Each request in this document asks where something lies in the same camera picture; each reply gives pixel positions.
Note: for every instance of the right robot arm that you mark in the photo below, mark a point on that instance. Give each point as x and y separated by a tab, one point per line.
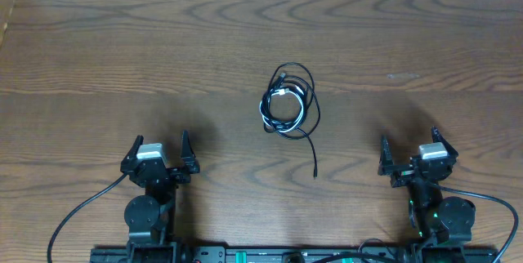
444	224

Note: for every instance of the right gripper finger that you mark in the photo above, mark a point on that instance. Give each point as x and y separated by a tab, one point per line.
386	159
437	137

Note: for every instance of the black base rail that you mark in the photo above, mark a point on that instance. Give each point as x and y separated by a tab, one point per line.
216	254

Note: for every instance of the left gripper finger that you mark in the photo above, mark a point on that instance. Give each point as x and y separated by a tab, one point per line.
131	154
187	154

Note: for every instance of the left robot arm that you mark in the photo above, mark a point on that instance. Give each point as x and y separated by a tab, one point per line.
150	217

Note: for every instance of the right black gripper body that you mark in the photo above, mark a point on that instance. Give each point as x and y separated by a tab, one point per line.
403	174

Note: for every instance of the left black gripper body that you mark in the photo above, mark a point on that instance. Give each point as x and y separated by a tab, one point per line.
182	176

